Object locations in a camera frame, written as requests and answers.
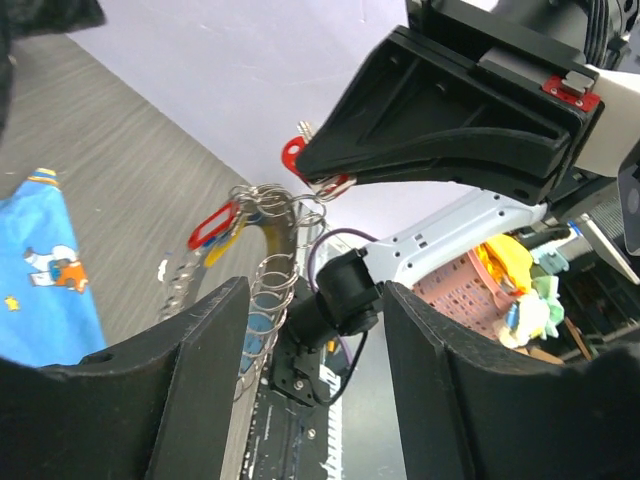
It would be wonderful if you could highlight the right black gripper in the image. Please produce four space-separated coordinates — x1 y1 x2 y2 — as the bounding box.
309 28 605 205

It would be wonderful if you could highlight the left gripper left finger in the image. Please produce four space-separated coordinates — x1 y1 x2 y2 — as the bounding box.
1 277 249 479

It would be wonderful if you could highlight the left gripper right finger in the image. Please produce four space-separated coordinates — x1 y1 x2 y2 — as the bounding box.
383 282 639 479

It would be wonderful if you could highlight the red key tag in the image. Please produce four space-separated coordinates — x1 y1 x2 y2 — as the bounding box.
281 135 357 202

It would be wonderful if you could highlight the large metal keyring with rings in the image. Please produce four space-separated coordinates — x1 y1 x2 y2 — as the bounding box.
157 182 329 404

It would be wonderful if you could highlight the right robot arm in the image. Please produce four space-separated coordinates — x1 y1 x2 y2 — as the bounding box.
269 1 639 407

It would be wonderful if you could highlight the pink laundry basket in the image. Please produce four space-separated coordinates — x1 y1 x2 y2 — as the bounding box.
412 244 532 341

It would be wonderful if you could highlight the blue cartoon print cloth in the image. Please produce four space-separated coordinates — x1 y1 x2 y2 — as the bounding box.
1 168 106 367

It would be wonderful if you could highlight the yellow key tag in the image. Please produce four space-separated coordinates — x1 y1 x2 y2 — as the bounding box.
203 221 246 268

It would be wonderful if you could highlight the black floral plush pillow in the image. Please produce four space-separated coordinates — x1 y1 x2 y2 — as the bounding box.
0 0 106 146

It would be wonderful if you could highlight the white slotted cable duct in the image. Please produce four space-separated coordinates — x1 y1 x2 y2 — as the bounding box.
319 351 345 480

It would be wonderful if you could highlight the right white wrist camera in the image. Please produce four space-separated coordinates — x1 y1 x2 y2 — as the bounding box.
576 65 639 257

